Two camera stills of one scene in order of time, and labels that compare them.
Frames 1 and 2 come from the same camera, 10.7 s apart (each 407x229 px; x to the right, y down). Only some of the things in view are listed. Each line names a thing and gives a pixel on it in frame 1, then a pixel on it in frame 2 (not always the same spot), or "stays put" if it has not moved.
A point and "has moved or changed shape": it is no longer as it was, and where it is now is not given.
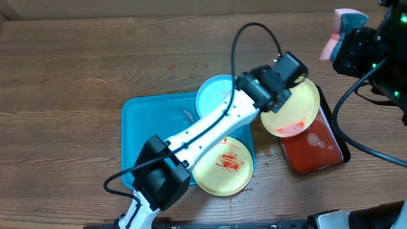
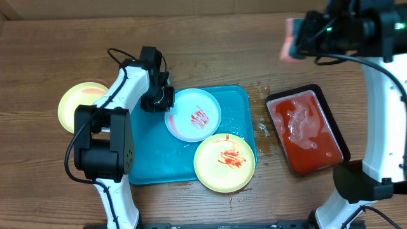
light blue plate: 212,92 to 195,116
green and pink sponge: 345,21 has moved or changed shape
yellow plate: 296,114 to 85,93
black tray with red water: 322,145 stays put
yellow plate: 225,168 stays put
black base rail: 222,224 stays put
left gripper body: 283,98 to 158,98
